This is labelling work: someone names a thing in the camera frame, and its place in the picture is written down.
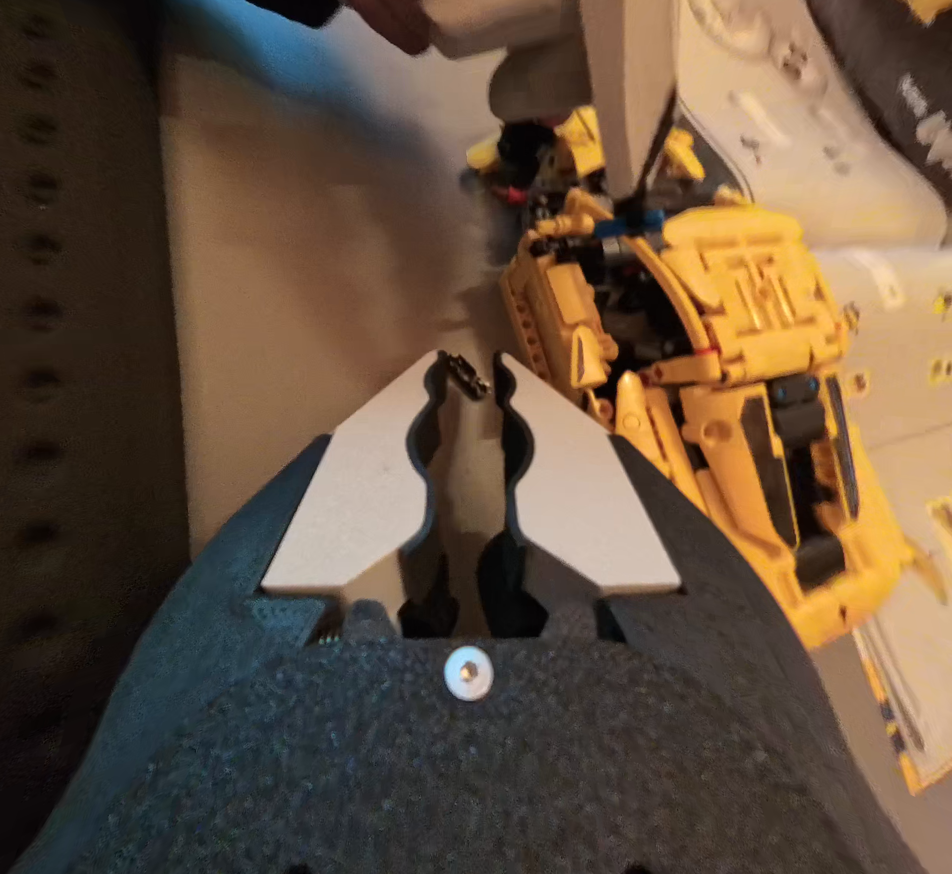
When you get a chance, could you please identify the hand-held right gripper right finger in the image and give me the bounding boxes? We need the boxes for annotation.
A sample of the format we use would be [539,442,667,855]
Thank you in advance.
[476,350,683,638]

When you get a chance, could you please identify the toy car set box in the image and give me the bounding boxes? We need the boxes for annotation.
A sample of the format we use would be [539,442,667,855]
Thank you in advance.
[751,0,952,194]

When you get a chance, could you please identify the black beam piece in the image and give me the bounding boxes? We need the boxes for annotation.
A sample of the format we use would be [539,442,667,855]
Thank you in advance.
[445,352,492,400]

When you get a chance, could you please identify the yellow toy car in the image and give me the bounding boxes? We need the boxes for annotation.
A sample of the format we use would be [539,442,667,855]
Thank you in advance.
[465,108,917,648]

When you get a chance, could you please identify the instruction booklet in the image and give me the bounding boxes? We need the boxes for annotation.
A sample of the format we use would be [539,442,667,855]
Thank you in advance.
[669,0,952,795]

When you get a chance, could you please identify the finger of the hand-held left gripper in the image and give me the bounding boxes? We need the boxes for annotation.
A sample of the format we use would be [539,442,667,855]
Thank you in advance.
[567,0,681,209]

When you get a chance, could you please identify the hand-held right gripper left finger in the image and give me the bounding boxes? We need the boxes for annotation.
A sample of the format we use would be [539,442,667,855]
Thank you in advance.
[260,349,458,638]

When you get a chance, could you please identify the blue pin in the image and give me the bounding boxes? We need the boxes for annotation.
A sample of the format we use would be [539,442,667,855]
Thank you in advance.
[595,210,664,239]

